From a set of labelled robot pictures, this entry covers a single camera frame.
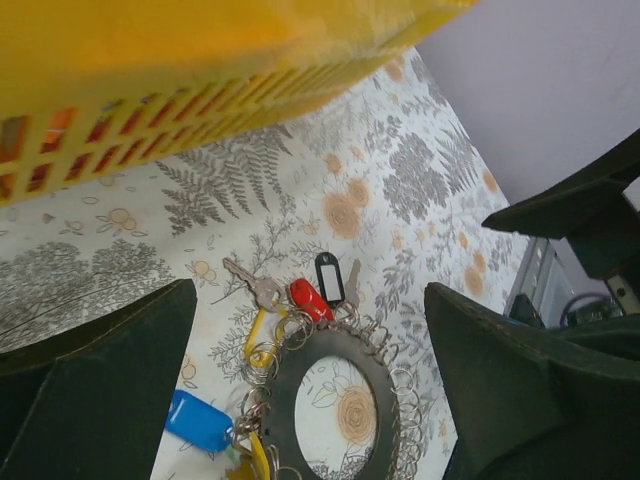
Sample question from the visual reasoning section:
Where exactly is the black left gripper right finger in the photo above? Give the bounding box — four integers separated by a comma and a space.
424, 283, 639, 479

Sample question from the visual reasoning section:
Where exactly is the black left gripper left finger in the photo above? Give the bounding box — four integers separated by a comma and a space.
1, 279, 197, 479

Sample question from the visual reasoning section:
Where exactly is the key with black tag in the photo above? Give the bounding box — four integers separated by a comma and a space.
314, 252, 361, 312

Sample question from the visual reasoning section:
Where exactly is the key with blue tag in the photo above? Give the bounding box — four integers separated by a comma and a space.
165, 390, 233, 454

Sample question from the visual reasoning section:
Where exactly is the yellow plastic shopping basket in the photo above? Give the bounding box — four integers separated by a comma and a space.
1, 0, 469, 205

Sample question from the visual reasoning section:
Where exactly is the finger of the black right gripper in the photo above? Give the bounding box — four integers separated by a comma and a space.
482, 132, 639, 280

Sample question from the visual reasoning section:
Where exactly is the large silver keyring with chain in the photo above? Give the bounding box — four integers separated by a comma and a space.
227, 302, 423, 479

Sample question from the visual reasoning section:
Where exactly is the floral table mat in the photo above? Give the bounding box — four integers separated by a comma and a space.
1, 51, 527, 479

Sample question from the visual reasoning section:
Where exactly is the key with yellow tag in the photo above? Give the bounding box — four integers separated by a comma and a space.
223, 257, 286, 368

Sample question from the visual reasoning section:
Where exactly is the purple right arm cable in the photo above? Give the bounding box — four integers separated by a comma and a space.
557, 290, 624, 329

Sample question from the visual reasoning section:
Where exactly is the key with red tag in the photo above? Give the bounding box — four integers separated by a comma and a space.
289, 278, 334, 322

